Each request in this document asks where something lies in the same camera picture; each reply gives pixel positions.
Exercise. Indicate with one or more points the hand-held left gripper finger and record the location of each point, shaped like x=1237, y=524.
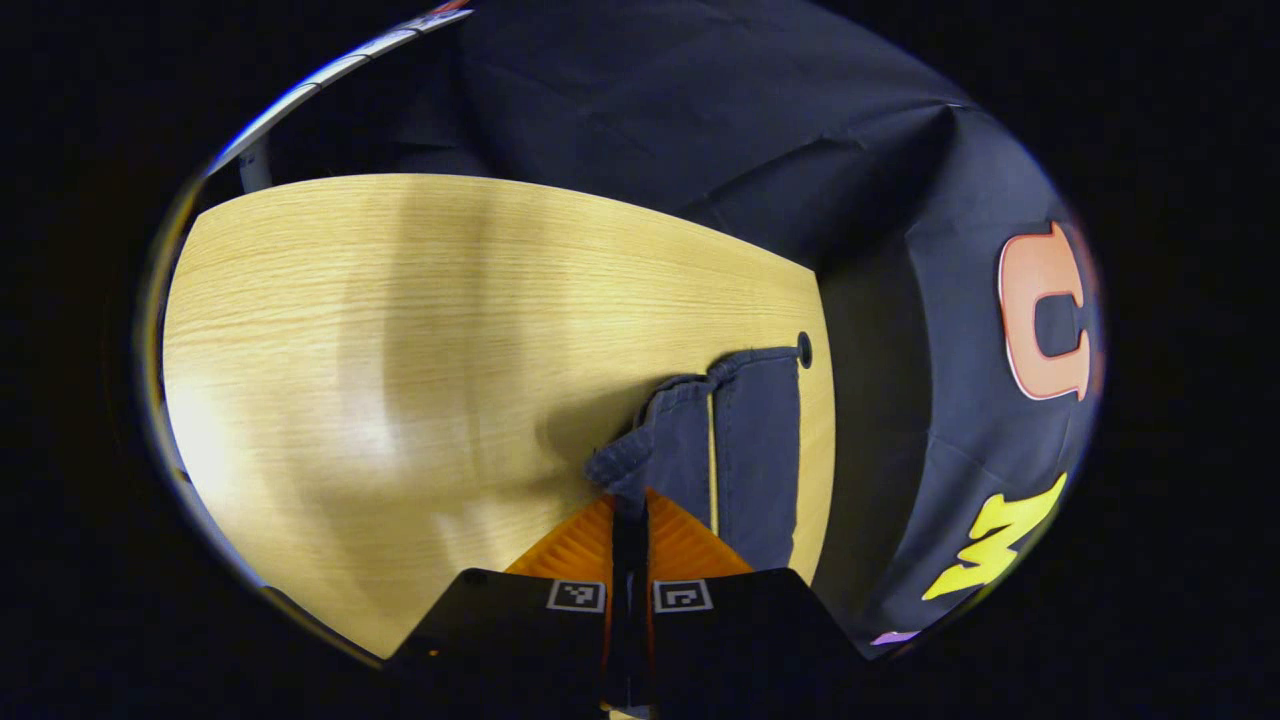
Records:
x=640, y=620
x=621, y=600

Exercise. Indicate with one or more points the dark blue jeans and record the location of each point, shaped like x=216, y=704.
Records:
x=760, y=450

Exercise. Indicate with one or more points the black backdrop cloth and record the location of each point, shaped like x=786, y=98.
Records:
x=750, y=120

